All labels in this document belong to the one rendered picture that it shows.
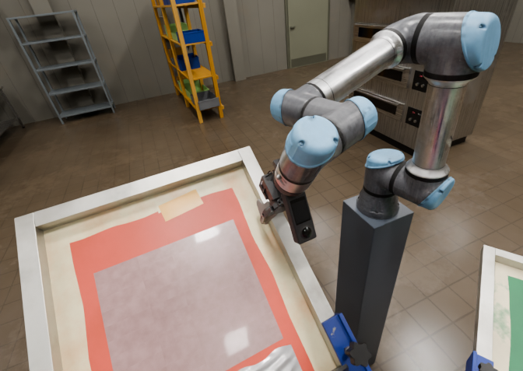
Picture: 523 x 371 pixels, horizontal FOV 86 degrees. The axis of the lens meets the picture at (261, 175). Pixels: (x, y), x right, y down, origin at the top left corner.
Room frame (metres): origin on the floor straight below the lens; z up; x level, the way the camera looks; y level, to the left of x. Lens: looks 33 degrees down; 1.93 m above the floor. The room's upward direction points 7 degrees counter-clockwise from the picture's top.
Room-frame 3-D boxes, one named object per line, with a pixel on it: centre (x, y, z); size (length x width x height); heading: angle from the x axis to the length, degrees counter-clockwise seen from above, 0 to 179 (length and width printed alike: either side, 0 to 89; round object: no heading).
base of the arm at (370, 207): (0.80, -0.42, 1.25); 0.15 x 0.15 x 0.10
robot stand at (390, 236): (0.80, -0.42, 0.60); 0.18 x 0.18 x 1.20; 19
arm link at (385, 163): (0.79, -0.43, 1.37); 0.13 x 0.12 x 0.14; 34
